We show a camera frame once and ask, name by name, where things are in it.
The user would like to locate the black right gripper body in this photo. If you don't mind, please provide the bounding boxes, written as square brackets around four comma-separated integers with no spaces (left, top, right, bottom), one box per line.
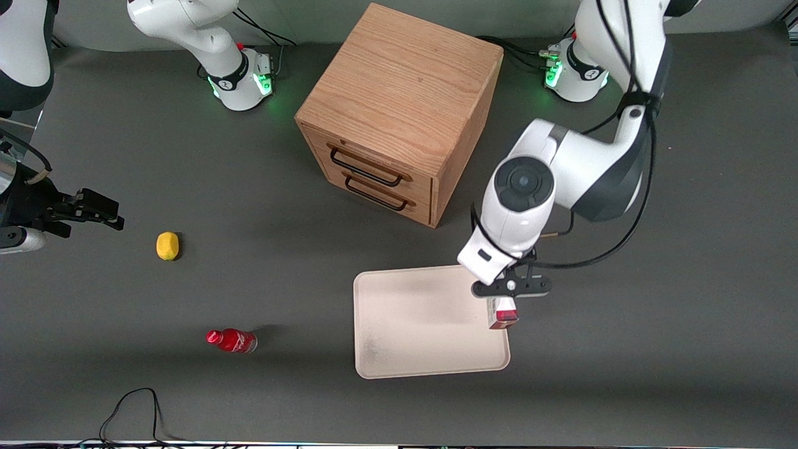
[0,162,79,238]

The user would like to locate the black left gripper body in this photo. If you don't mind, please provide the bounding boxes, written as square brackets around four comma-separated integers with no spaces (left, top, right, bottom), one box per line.
[471,277,553,299]

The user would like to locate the red cookie box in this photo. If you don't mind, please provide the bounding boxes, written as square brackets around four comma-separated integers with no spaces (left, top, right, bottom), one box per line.
[487,297,520,331]

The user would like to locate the white rectangular tray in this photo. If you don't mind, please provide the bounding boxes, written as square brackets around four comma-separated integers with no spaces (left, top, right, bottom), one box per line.
[353,264,512,380]

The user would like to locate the silver cylindrical gripper attachment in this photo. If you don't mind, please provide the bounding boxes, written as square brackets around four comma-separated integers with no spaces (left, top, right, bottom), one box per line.
[0,227,48,254]

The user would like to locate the yellow lemon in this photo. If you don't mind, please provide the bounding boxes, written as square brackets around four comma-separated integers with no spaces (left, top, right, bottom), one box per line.
[156,231,180,261]

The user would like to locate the wooden lower drawer front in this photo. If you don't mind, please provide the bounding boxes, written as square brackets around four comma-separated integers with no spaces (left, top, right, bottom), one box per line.
[310,159,433,226]

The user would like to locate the wooden drawer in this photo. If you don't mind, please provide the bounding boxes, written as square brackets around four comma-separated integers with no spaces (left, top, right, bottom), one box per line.
[302,128,434,203]
[310,159,433,226]

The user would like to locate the red cola bottle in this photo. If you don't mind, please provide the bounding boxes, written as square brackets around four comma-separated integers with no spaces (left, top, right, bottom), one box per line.
[206,328,258,355]

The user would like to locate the wooden upper drawer front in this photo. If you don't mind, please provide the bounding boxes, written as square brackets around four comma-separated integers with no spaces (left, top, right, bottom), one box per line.
[302,128,434,203]

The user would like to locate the wooden drawer cabinet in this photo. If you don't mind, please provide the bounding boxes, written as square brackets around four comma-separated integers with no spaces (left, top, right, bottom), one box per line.
[294,2,504,229]

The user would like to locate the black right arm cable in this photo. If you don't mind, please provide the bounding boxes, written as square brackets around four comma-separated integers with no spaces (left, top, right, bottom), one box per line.
[0,128,53,185]

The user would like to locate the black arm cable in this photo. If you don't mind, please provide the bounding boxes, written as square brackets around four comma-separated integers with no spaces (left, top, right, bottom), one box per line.
[469,0,659,271]
[0,128,53,185]

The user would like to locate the black lower drawer handle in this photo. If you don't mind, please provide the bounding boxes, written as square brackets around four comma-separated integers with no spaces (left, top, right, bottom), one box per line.
[343,173,417,213]

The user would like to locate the black drawer handle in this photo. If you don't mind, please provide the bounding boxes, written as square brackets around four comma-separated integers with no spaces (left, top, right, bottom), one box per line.
[343,173,417,213]
[327,145,405,188]

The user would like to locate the thin black table cable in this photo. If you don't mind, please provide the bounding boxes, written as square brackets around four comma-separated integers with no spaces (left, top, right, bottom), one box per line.
[62,387,188,447]

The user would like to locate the black upper drawer handle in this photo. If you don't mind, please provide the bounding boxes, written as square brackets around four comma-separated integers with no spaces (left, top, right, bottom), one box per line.
[327,145,405,188]

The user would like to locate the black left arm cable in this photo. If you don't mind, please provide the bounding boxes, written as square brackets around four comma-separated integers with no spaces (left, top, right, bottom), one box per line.
[469,0,659,271]

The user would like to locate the black left base cables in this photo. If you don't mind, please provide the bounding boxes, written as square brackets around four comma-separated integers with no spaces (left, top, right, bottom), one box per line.
[477,34,559,72]

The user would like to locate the black base cables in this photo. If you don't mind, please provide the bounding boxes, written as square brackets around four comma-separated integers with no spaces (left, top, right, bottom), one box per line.
[232,6,299,79]
[477,34,559,72]

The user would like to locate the black right base cables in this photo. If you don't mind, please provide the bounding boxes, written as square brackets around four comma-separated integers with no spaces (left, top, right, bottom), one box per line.
[232,6,299,79]

